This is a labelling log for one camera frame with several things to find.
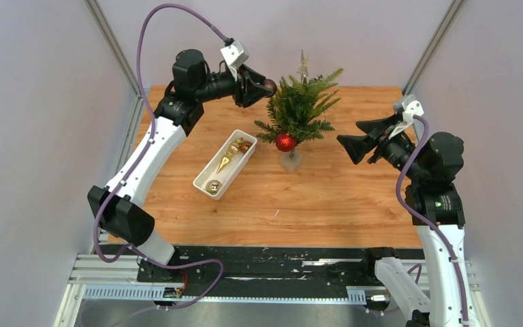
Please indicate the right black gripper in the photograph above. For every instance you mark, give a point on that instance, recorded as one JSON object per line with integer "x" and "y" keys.
{"x": 357, "y": 146}

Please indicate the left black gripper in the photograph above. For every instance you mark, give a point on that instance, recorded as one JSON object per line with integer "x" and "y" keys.
{"x": 251, "y": 92}

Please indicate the dark brown ball ornament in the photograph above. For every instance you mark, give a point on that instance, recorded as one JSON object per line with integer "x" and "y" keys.
{"x": 270, "y": 84}

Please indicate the small green christmas tree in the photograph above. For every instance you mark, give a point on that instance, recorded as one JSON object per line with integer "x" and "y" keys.
{"x": 299, "y": 110}

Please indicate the silver star ornament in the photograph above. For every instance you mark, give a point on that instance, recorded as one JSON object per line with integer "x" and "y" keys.
{"x": 303, "y": 68}

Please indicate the red glitter ball ornament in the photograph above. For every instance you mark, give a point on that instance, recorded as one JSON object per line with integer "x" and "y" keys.
{"x": 285, "y": 142}

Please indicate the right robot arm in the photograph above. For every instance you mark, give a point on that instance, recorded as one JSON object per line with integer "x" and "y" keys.
{"x": 425, "y": 189}

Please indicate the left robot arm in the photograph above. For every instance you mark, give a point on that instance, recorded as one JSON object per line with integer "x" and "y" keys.
{"x": 117, "y": 207}

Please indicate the bronze ball ornament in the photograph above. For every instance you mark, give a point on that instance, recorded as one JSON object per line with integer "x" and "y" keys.
{"x": 245, "y": 146}

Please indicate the gold finial ornament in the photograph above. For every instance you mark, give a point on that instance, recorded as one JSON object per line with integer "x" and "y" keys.
{"x": 232, "y": 149}

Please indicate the white ornament tray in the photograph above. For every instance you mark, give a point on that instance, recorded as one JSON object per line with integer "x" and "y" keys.
{"x": 221, "y": 171}

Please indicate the gold ball ornament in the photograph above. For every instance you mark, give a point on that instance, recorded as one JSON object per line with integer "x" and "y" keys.
{"x": 213, "y": 186}

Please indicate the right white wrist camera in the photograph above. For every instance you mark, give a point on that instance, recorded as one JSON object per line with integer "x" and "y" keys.
{"x": 405, "y": 109}

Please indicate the right aluminium frame post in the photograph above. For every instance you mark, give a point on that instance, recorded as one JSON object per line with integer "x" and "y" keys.
{"x": 433, "y": 45}

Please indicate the aluminium frame post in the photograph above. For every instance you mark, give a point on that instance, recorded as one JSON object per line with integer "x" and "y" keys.
{"x": 103, "y": 25}
{"x": 433, "y": 45}

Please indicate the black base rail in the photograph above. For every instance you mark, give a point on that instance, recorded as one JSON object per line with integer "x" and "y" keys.
{"x": 269, "y": 272}

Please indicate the left aluminium frame post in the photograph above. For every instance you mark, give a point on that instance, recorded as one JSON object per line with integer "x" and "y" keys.
{"x": 103, "y": 25}

